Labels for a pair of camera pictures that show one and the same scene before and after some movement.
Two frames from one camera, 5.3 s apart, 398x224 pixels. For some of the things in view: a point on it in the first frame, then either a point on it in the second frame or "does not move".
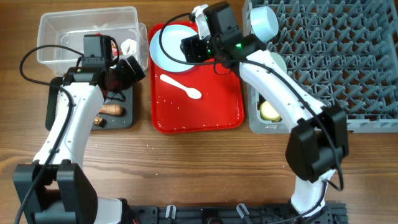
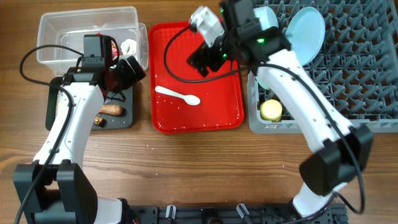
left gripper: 130,78 does not move
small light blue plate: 264,23 does not move
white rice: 61,104 does not move
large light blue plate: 171,37 → 305,31
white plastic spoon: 191,93 → 189,99
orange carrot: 111,109 does not move
